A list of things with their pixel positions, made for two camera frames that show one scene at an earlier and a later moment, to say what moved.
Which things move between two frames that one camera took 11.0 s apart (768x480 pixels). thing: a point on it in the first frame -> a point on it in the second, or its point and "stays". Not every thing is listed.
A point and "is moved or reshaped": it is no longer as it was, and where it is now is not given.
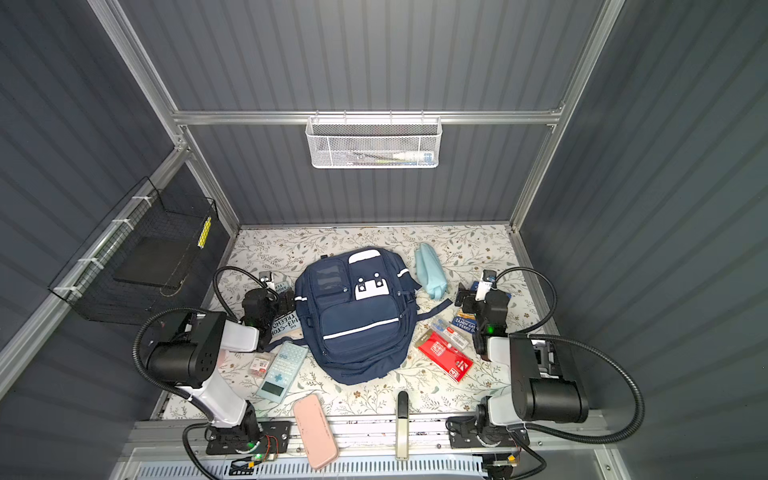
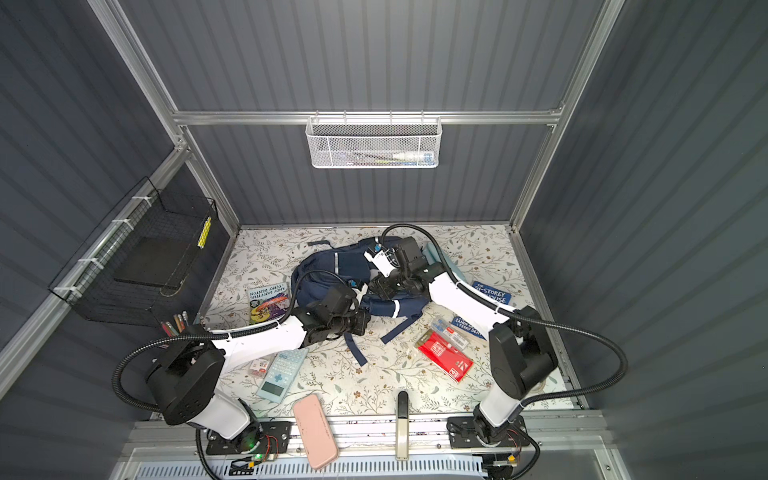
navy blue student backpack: x=356 y=310 is moved or reshaped
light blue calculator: x=281 y=373 stays
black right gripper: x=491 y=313 -> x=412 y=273
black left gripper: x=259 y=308 -> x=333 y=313
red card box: x=445 y=356 stays
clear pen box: x=450 y=333 stays
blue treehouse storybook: x=466 y=320 stays
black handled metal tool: x=402 y=426 stays
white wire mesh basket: x=373 y=142 stays
